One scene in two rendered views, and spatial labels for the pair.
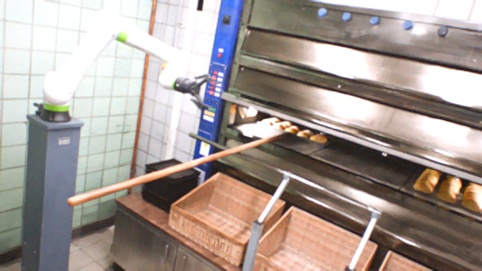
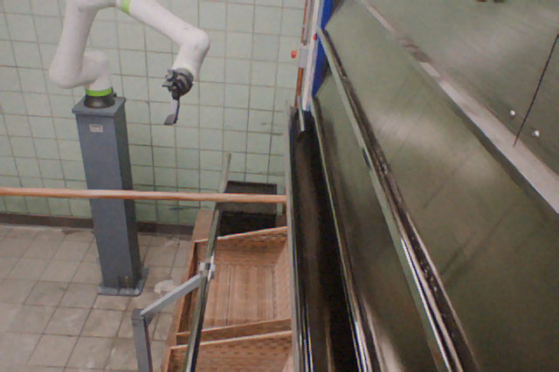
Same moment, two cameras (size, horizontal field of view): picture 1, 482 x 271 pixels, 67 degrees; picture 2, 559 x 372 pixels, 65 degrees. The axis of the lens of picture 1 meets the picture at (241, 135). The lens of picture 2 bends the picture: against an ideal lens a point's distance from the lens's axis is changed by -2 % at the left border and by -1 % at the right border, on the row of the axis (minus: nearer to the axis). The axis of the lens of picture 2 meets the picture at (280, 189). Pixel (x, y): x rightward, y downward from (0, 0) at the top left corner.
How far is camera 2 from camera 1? 1.89 m
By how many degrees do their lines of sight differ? 52
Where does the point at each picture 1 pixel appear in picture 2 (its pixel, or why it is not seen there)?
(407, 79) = (403, 151)
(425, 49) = (454, 53)
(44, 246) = (98, 228)
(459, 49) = (512, 65)
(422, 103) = not seen: hidden behind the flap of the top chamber
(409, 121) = (395, 279)
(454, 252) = not seen: outside the picture
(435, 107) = not seen: hidden behind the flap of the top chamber
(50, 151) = (83, 136)
